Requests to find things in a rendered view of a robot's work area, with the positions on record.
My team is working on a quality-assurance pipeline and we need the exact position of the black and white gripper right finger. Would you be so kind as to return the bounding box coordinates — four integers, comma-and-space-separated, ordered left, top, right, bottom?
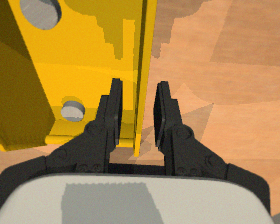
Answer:
153, 81, 271, 216

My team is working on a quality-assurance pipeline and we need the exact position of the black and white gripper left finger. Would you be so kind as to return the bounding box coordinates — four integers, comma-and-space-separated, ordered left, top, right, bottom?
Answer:
0, 78, 123, 208

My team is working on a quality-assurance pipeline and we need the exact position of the grey steel disc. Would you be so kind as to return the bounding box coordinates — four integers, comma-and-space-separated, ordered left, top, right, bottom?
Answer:
61, 101, 85, 122
20, 0, 62, 30

